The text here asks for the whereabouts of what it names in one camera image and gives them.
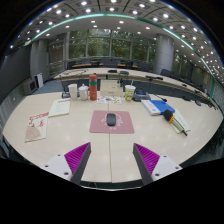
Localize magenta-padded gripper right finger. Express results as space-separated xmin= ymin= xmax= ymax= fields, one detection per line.
xmin=132 ymin=142 xmax=184 ymax=186

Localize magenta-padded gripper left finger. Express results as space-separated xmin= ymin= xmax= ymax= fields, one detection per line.
xmin=40 ymin=141 xmax=92 ymax=186

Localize black computer mouse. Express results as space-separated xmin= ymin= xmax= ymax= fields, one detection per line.
xmin=106 ymin=112 xmax=117 ymax=127

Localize pink printed mouse pad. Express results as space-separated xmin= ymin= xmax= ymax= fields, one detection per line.
xmin=88 ymin=110 xmax=135 ymax=135

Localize red and white leaflet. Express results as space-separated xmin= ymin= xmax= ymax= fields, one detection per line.
xmin=24 ymin=111 xmax=50 ymax=144

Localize white printed leaflet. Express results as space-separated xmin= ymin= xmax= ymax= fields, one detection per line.
xmin=48 ymin=98 xmax=72 ymax=118

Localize blue and white book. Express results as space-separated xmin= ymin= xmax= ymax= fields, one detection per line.
xmin=140 ymin=99 xmax=176 ymax=117

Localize grey desktop microphone unit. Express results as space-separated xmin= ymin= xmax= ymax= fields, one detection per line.
xmin=132 ymin=91 xmax=168 ymax=103

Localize stack of white paper cups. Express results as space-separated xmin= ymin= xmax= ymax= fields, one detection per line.
xmin=67 ymin=83 xmax=79 ymax=101

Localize printed paper cup with straw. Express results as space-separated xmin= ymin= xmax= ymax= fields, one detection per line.
xmin=124 ymin=79 xmax=137 ymax=102

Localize colourful sticker sheet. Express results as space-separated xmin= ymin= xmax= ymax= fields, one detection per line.
xmin=96 ymin=95 xmax=123 ymax=105

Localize red bottle with green band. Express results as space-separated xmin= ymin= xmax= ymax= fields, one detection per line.
xmin=88 ymin=73 xmax=99 ymax=102

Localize beige cardboard box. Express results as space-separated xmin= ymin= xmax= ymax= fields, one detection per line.
xmin=99 ymin=79 xmax=125 ymax=98

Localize dark office chairs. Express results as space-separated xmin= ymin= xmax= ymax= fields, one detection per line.
xmin=66 ymin=59 xmax=214 ymax=88

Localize ceiling spot lights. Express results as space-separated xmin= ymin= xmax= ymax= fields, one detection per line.
xmin=9 ymin=0 xmax=224 ymax=84

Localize black handheld microphone orange ring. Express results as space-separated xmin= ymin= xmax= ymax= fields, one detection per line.
xmin=162 ymin=109 xmax=189 ymax=137

